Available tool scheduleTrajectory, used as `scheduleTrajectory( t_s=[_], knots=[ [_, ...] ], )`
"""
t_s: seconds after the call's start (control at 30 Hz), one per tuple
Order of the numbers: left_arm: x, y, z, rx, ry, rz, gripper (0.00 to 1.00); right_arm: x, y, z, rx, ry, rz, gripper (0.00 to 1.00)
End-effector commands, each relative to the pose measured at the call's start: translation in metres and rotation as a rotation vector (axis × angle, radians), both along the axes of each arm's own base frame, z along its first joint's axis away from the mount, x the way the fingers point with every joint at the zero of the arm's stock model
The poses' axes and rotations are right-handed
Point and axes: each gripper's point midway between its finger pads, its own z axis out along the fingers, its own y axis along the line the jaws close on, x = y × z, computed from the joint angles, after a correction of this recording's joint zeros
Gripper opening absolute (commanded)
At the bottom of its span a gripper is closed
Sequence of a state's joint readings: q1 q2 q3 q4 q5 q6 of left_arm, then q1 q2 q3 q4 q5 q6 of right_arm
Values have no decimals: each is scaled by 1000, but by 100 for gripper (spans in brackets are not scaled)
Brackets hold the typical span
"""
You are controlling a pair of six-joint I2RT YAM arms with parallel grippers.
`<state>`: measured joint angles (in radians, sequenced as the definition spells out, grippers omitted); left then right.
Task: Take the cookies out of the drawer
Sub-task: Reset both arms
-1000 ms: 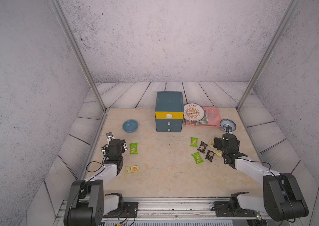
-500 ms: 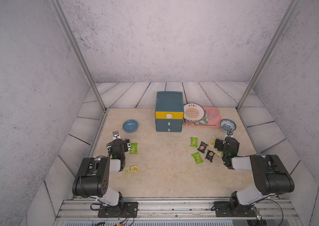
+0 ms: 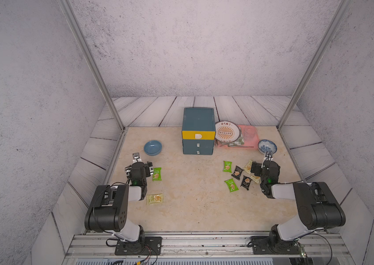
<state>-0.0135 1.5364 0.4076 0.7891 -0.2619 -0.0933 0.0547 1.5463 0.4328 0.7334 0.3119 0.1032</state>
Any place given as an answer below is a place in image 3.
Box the pink plastic tray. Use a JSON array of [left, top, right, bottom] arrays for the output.
[[215, 125, 260, 150]]

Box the right aluminium frame post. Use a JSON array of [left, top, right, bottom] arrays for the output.
[[276, 0, 353, 132]]

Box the black cookie packet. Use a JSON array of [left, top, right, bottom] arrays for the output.
[[241, 176, 252, 190], [231, 166, 244, 180]]

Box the blue ceramic dish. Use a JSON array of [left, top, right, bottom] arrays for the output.
[[143, 140, 163, 156]]

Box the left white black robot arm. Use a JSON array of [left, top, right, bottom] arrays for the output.
[[84, 160, 153, 244]]

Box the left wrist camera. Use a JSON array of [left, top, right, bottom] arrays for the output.
[[132, 152, 142, 163]]

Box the teal drawer cabinet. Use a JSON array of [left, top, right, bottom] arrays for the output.
[[181, 107, 216, 155]]

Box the blue white patterned bowl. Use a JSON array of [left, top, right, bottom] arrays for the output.
[[258, 139, 277, 156]]

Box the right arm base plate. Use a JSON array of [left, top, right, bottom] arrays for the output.
[[246, 236, 302, 255]]

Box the left aluminium frame post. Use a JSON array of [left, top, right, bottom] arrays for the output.
[[58, 0, 125, 131]]

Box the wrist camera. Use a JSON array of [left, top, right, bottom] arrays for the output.
[[264, 151, 273, 161], [132, 152, 142, 163]]

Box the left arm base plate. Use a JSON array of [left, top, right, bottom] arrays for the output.
[[115, 236, 163, 256]]

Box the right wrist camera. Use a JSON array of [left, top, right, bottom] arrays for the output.
[[264, 151, 273, 161]]

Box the aluminium frame post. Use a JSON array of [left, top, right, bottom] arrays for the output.
[[58, 0, 125, 131], [276, 0, 353, 132]]

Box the aluminium mounting rail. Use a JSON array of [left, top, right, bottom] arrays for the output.
[[63, 231, 354, 265]]

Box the green cookie packet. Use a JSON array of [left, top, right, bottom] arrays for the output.
[[223, 161, 232, 173], [153, 167, 161, 181], [224, 178, 239, 193]]

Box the white plate orange sunburst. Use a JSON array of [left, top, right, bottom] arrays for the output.
[[215, 121, 241, 143]]

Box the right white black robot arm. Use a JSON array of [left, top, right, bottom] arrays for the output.
[[251, 160, 346, 247]]

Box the pale yellow cookie packet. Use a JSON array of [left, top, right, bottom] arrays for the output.
[[147, 193, 164, 205], [251, 176, 261, 184], [243, 160, 253, 174]]

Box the clear glass cup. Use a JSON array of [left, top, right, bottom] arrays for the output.
[[243, 126, 256, 141]]

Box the yellow top drawer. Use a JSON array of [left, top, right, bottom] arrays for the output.
[[182, 130, 216, 140]]

